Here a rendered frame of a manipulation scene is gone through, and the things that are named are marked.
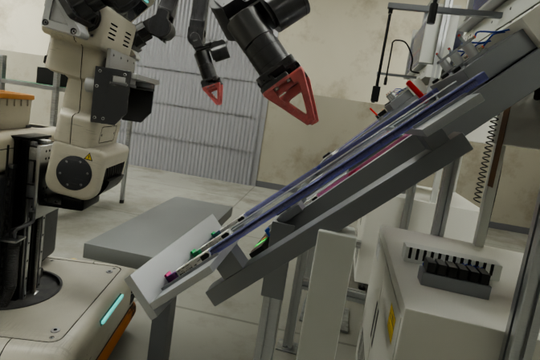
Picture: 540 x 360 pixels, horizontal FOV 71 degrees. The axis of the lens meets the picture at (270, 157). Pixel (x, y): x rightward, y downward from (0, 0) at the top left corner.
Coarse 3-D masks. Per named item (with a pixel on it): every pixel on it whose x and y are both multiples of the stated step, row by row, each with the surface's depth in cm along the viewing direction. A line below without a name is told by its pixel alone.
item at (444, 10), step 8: (392, 8) 108; (400, 8) 107; (408, 8) 107; (416, 8) 106; (424, 8) 106; (440, 8) 105; (448, 8) 105; (456, 8) 104; (472, 16) 105; (480, 16) 104; (488, 16) 103; (496, 16) 102
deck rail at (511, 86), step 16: (528, 64) 72; (496, 80) 74; (512, 80) 73; (528, 80) 72; (496, 96) 74; (512, 96) 73; (480, 112) 75; (496, 112) 74; (448, 128) 76; (464, 128) 76; (400, 144) 78; (416, 144) 78; (384, 160) 79; (400, 160) 79; (352, 176) 81; (368, 176) 80; (336, 192) 82; (352, 192) 81; (304, 208) 84; (320, 208) 83; (304, 224) 84
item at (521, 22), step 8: (536, 8) 73; (520, 16) 82; (528, 16) 73; (536, 16) 73; (512, 24) 78; (520, 24) 75; (528, 24) 73; (536, 24) 73; (512, 32) 80; (528, 32) 75; (536, 32) 73; (496, 40) 88; (536, 40) 74
